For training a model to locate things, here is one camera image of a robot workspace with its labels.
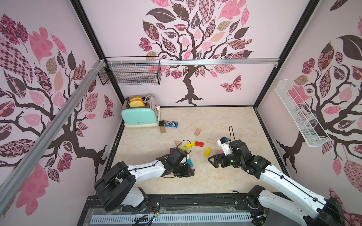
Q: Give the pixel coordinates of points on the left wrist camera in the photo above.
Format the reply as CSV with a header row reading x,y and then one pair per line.
x,y
179,156

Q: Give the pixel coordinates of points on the beige rectangular block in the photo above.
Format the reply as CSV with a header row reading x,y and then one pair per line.
x,y
211,141

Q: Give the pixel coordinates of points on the yellow toast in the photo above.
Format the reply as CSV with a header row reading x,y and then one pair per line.
x,y
136,103
136,99

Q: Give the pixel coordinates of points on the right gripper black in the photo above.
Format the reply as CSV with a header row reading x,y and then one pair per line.
x,y
220,160

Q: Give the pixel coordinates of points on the natural wood triangle block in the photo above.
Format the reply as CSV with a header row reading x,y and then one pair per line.
x,y
177,142

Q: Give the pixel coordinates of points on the teal rectangular block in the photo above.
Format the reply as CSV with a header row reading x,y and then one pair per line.
x,y
190,162

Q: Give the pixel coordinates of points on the black wire basket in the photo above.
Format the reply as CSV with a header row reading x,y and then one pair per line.
x,y
131,71

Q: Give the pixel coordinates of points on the mint green toaster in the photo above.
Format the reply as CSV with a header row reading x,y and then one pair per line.
x,y
141,117

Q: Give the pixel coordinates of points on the red block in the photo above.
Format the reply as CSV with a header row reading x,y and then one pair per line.
x,y
199,144

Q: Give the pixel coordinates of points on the white wire shelf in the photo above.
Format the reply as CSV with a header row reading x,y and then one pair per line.
x,y
295,99

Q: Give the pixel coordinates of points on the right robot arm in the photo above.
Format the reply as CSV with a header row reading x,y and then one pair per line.
x,y
300,204

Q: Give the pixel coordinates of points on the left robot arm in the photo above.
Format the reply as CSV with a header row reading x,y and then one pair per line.
x,y
119,186

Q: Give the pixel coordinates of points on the yellow toast back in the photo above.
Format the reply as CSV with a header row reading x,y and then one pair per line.
x,y
136,99

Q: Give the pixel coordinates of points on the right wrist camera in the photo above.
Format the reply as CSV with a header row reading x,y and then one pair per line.
x,y
224,143

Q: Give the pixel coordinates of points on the blue candy bag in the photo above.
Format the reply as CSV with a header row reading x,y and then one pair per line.
x,y
173,124

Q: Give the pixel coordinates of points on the white slotted cable duct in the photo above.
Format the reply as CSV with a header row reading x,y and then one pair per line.
x,y
142,219

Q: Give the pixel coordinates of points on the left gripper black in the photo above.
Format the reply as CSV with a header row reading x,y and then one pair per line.
x,y
185,173

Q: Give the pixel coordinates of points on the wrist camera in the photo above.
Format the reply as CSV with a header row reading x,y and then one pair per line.
x,y
179,156
224,143

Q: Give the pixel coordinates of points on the yellow block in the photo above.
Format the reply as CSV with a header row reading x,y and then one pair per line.
x,y
207,152
190,144

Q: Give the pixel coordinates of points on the yellow toast front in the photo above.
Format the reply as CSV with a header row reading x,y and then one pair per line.
x,y
136,103

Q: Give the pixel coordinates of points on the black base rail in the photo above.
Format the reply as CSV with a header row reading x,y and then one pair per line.
x,y
233,202

